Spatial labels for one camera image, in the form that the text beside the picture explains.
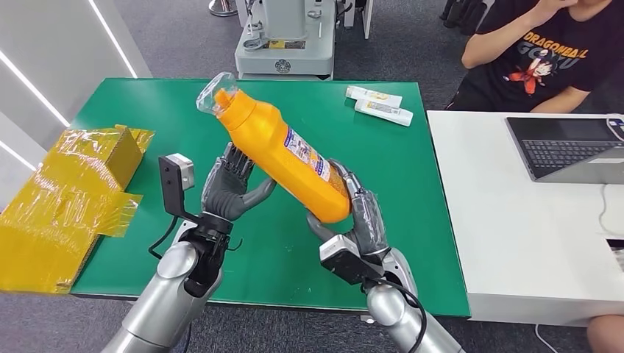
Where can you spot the person's knee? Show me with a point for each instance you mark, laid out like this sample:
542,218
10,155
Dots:
607,336

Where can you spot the white machine base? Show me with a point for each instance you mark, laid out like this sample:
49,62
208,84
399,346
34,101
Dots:
287,53

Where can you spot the white desk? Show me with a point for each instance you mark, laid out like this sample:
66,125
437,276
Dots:
526,234

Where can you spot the green table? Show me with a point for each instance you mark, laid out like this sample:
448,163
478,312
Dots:
302,263

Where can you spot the printed paper sheet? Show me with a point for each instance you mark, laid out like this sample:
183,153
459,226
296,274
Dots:
617,253

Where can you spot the white upright panel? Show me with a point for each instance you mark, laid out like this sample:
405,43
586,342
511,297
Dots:
363,17

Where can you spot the yellow taped cardboard box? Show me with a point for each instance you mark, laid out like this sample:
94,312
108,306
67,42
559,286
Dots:
63,204

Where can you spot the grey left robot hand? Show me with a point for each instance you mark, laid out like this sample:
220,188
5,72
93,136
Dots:
226,195

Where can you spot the orange bottle with clear cap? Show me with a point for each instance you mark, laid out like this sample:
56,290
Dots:
278,146

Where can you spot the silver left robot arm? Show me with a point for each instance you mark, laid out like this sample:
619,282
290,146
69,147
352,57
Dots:
166,297

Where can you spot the white tag with blue print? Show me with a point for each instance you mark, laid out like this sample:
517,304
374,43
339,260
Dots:
616,125

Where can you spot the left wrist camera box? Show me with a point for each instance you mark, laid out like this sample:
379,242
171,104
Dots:
173,180

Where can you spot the white tube with yellow label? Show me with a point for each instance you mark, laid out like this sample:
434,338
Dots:
373,96
385,113

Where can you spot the black chair legs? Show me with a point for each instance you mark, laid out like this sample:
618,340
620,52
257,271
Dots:
463,14

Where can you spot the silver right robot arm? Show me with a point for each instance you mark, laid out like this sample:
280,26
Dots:
390,304

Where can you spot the chrome round stand base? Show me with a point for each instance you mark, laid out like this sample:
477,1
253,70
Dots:
223,7

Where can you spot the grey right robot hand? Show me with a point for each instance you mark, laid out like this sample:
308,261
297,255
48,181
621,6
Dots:
368,219

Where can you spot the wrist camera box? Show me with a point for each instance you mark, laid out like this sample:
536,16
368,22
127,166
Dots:
343,258
173,180

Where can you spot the dark grey laptop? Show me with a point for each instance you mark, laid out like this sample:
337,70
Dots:
565,146

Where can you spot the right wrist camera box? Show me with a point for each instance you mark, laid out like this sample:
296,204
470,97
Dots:
343,258

